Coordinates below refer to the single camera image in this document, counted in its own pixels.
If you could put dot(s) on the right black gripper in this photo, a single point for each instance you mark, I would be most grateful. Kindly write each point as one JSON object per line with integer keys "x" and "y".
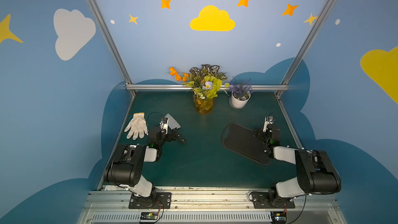
{"x": 261, "y": 134}

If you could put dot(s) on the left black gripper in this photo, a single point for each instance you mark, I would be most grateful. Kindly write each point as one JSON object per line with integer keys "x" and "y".
{"x": 173, "y": 133}

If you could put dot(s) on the black cutting board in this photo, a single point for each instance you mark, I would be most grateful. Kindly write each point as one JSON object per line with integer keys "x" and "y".
{"x": 241, "y": 141}

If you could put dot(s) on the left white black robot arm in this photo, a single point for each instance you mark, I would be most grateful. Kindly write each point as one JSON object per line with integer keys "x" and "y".
{"x": 125, "y": 168}

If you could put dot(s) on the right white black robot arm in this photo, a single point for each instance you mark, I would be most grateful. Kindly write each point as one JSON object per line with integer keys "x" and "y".
{"x": 315, "y": 173}

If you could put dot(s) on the left green circuit board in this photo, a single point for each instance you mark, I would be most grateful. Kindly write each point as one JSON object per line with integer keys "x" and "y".
{"x": 149, "y": 217}

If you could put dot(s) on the right circuit board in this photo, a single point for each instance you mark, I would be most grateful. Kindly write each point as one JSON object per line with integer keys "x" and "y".
{"x": 279, "y": 217}

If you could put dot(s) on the white work glove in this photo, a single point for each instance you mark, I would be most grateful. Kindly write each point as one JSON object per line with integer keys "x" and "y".
{"x": 137, "y": 127}

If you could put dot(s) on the lavender plant in white pot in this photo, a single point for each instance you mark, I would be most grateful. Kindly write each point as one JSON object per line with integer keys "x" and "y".
{"x": 240, "y": 93}

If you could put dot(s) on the flower bouquet in glass vase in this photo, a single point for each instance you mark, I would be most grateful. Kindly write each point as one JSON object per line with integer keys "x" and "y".
{"x": 205, "y": 83}

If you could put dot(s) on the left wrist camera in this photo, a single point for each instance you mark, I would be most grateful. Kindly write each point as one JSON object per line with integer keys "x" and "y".
{"x": 164, "y": 123}

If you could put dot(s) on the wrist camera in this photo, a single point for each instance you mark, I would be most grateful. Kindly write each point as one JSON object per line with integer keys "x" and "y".
{"x": 269, "y": 120}
{"x": 164, "y": 123}

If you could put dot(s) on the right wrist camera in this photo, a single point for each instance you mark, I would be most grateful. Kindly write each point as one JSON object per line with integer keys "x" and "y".
{"x": 269, "y": 120}

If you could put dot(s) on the rear aluminium frame bar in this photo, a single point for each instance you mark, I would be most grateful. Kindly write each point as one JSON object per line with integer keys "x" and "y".
{"x": 184, "y": 88}

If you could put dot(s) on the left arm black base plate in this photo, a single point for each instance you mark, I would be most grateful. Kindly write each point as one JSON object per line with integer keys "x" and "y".
{"x": 154, "y": 201}

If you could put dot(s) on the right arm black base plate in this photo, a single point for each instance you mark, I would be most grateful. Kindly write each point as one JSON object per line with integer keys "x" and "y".
{"x": 263, "y": 200}

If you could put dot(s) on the aluminium front rail base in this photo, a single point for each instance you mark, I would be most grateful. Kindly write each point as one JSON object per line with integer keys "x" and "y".
{"x": 201, "y": 205}

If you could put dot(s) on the right aluminium frame post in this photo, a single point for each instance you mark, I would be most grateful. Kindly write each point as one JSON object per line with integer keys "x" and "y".
{"x": 322, "y": 16}

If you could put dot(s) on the aluminium frame post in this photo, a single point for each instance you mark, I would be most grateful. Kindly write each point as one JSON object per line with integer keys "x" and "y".
{"x": 322, "y": 16}
{"x": 100, "y": 20}

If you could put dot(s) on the left aluminium frame post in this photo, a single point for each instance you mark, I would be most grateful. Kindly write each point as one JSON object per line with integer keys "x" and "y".
{"x": 100, "y": 20}

